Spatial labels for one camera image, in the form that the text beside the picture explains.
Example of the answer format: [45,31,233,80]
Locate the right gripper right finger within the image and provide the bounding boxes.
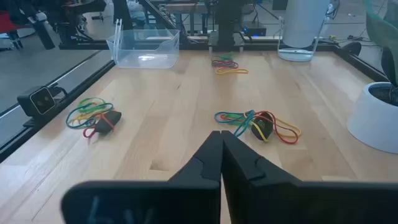
[221,130,398,224]

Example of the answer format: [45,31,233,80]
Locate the small black table camera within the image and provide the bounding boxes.
[17,86,68,118]

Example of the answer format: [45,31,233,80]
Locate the black wide rubber band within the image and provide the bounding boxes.
[250,111,275,141]
[94,110,123,135]

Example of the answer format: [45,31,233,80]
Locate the clear acrylic stand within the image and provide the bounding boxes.
[276,16,327,62]

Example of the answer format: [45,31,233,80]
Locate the black office chair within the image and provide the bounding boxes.
[57,0,108,44]

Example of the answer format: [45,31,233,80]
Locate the white cylindrical container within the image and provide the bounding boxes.
[281,0,330,49]

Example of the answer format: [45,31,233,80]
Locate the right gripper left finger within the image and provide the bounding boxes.
[60,130,223,224]

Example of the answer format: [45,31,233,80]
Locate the rubber bands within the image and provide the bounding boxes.
[82,113,116,139]

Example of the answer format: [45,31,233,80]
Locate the black aluminium table frame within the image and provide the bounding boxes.
[0,34,389,164]

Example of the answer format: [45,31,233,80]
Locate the red chair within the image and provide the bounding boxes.
[0,11,25,34]

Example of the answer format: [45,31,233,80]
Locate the red rubber band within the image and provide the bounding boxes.
[219,110,300,146]

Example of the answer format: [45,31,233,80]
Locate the snake plant in white pot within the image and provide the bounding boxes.
[346,0,398,155]

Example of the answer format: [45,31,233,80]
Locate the clear plastic bin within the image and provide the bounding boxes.
[106,19,180,70]

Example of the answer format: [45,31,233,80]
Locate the wooden workbench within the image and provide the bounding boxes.
[163,2,210,16]

